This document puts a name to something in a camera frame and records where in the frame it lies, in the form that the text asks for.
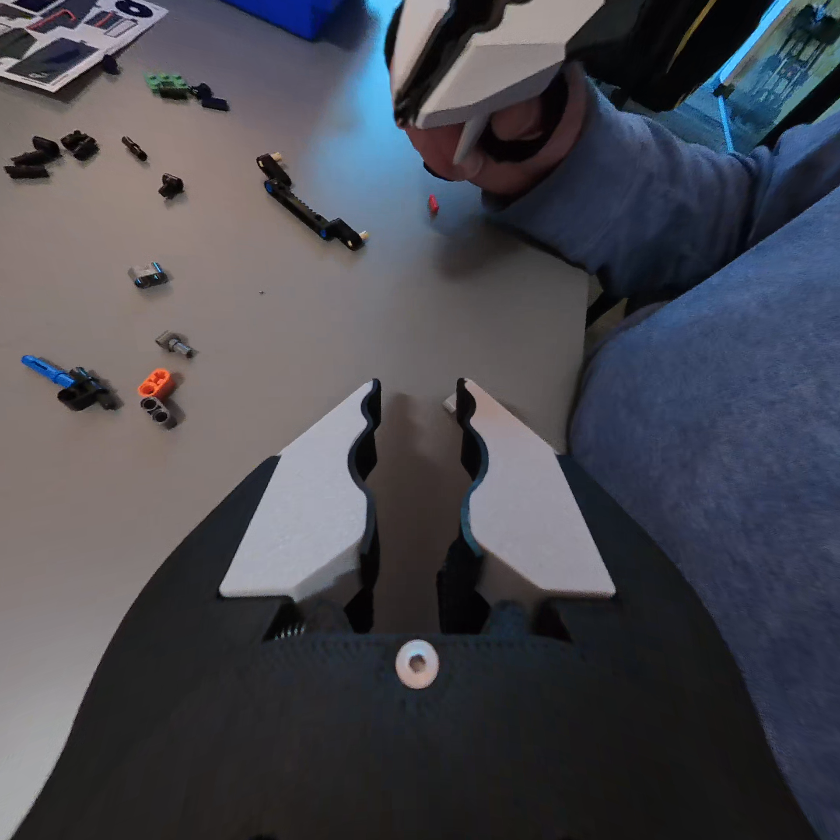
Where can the person's blue sweater torso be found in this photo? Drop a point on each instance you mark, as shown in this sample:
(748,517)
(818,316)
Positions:
(722,525)

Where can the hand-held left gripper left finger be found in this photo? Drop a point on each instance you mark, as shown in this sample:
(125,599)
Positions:
(302,518)

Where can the small dark lego piece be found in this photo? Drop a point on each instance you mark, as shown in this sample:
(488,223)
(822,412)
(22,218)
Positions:
(110,64)

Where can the blue axle pin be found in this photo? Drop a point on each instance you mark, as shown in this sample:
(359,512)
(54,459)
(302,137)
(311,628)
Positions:
(43,367)

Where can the person's right hand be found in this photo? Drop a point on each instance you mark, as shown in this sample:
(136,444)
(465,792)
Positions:
(558,131)

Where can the black connector piece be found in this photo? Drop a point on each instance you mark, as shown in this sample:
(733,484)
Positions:
(200,92)

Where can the dark grey axle pin connector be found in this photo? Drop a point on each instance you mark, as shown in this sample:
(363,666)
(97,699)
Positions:
(172,341)

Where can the long black pin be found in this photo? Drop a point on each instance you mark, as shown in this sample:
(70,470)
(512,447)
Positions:
(134,148)

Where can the dark grey two-hole connector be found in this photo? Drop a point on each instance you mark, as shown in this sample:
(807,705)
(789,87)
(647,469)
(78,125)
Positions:
(157,408)

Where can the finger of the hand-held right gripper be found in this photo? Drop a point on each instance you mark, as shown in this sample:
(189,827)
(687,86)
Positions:
(505,72)
(413,39)

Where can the black tile piece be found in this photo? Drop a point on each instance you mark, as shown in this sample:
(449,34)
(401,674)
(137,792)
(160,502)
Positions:
(218,103)

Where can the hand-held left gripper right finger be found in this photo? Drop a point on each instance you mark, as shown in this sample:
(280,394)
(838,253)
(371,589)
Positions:
(538,525)

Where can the blue storage bin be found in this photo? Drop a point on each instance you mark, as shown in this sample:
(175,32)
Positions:
(289,13)

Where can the black gear rack assembly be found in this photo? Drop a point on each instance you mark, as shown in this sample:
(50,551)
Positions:
(305,203)

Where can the black T-shaped connector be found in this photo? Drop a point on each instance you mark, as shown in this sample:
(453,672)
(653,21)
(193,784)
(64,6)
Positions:
(82,390)

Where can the printed sticker sheet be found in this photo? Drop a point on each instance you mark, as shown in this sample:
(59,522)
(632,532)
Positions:
(72,59)

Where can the person's right forearm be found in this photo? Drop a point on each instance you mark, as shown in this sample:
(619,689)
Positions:
(656,197)

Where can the grey curved slope piece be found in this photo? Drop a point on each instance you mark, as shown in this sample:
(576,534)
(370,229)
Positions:
(145,272)

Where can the light grey two-hole liftarm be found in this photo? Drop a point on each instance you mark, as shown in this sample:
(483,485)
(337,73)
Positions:
(449,402)

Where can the black pin connector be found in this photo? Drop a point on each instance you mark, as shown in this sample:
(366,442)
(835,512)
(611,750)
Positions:
(71,140)
(86,149)

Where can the black elbow connector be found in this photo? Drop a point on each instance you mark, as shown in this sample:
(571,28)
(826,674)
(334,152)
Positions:
(170,186)

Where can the green plate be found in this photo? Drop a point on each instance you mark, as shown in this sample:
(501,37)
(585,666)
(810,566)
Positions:
(161,80)

